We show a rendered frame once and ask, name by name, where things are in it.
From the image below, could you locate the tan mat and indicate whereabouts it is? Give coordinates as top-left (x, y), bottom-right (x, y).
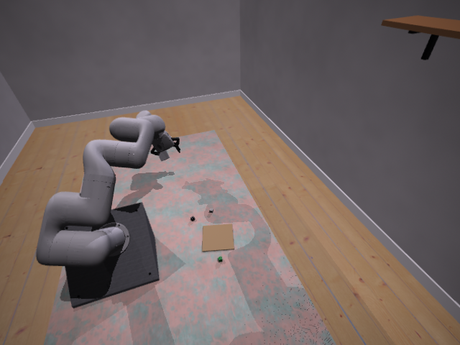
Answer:
top-left (202, 224), bottom-right (234, 252)

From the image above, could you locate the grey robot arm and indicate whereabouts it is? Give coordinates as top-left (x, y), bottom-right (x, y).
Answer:
top-left (36, 111), bottom-right (165, 267)

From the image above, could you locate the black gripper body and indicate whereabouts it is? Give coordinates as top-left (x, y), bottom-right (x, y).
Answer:
top-left (152, 131), bottom-right (175, 152)

